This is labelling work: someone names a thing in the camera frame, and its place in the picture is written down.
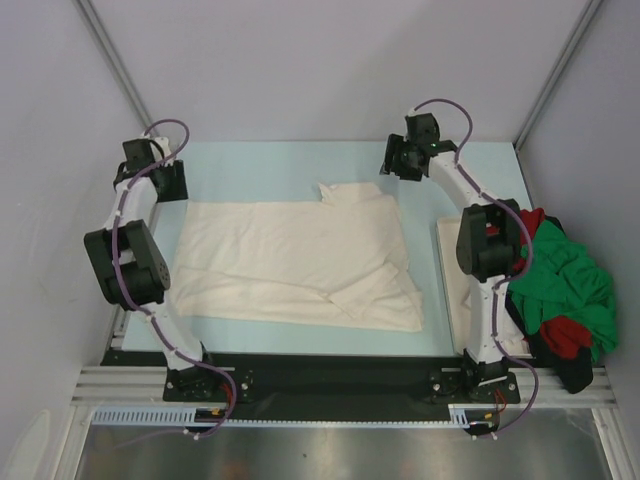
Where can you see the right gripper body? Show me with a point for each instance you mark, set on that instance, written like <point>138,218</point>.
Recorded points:
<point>403,162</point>

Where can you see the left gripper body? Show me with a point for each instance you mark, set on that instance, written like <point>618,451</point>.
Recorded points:
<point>174,180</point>

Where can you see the cream white t shirt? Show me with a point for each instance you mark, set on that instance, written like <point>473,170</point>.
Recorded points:
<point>340,261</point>

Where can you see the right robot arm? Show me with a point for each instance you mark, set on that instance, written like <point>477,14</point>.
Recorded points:
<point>487,246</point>

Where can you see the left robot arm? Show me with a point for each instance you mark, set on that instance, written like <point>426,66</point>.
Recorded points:
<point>133,274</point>

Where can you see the white tray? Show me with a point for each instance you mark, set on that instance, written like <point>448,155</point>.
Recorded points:
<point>457,291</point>

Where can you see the green t shirt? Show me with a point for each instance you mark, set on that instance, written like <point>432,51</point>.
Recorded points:
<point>592,299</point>

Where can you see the red t shirt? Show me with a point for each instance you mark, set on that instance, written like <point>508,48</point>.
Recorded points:
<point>560,337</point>

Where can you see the left aluminium frame post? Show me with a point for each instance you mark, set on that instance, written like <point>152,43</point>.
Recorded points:
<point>111,57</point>

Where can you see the aluminium frame post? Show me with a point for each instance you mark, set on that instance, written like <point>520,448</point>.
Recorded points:
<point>576,37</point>
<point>111,57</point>

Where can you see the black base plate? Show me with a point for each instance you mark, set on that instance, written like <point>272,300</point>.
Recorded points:
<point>307,388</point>

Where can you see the left slotted cable duct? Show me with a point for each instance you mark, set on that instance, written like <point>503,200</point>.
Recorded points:
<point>158,416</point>

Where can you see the slotted cable duct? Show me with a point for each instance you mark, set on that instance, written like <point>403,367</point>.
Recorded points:
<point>158,416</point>
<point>471,415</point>

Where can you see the right aluminium frame post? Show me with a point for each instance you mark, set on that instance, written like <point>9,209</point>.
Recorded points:
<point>576,37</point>

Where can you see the right slotted cable duct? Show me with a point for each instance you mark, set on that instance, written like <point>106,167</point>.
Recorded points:
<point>471,415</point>

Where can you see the aluminium front rail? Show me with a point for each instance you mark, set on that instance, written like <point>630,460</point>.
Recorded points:
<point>141,385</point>

